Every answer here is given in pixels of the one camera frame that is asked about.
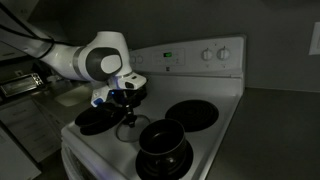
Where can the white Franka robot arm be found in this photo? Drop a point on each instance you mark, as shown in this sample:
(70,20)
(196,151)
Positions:
(86,60)

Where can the white wall outlet plate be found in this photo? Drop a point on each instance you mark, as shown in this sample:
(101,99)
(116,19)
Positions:
(315,38)

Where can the white electric stove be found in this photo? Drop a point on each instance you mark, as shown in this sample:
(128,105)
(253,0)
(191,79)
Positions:
(206,100)

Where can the white stove knob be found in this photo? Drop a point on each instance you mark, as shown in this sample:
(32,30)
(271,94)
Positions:
(140,59)
(223,53)
(207,54)
(132,59)

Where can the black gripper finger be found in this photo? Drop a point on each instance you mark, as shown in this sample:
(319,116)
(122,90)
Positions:
(134,116)
(128,115)

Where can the glass lid with black knob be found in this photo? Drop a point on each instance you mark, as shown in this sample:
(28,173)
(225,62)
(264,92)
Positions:
(133,131)

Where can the green stove clock display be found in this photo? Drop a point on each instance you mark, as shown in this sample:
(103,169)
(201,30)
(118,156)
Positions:
(167,54)

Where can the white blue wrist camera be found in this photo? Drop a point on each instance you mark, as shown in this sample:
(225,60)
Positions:
(99,97)

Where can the white kitchen cabinet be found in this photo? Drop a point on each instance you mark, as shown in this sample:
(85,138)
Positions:
(30,130)

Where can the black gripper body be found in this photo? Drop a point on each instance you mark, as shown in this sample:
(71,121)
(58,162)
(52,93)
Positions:
(131,95)

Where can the kitchen sink basin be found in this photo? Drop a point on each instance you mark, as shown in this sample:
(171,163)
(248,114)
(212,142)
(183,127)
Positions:
(71,96)

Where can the black coil stove burner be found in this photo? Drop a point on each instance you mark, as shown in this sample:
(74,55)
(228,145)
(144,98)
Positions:
(166,166)
(192,115)

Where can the silver toaster oven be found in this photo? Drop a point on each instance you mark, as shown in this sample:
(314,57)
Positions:
(20,84)

